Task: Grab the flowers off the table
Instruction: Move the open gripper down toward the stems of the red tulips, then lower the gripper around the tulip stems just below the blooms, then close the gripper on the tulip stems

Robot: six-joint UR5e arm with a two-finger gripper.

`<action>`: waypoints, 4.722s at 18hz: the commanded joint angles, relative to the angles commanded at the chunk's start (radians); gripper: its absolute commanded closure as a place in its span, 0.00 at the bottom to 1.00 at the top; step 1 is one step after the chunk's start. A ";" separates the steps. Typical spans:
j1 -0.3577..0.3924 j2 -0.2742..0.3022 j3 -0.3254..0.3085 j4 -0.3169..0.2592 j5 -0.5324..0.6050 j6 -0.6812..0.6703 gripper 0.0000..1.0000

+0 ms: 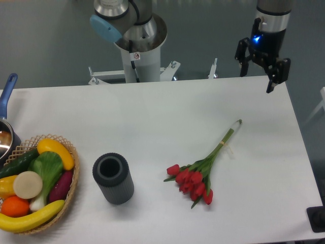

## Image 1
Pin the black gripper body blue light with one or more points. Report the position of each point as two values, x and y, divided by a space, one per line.
266 40

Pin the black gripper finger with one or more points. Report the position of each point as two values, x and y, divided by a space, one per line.
241 57
278 73

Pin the red tulip bouquet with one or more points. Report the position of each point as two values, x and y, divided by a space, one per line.
195 179

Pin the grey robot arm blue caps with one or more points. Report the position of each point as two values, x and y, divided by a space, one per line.
139 34

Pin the black device at table edge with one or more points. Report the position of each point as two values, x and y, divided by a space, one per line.
316 218

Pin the dark grey ribbed vase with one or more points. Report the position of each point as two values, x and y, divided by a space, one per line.
111 173

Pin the yellow squash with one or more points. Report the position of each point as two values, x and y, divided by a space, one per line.
48 144

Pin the green bok choy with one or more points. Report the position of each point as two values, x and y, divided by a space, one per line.
48 165

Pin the purple sweet potato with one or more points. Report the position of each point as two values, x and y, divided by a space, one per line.
61 188

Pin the woven wicker basket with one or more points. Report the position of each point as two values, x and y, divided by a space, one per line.
32 143

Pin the beige round disc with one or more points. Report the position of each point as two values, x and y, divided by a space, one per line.
27 185

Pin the green cucumber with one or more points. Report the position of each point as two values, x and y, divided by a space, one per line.
19 164

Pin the yellow bell pepper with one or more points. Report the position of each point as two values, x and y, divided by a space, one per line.
6 186

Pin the orange fruit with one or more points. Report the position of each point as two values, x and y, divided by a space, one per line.
15 207

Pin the yellow banana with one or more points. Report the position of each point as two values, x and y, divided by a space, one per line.
33 220

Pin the white frame at right edge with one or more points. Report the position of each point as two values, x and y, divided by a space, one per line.
316 113

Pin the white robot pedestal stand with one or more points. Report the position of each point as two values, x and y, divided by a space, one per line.
138 67

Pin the blue handled saucepan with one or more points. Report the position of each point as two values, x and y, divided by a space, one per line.
9 139

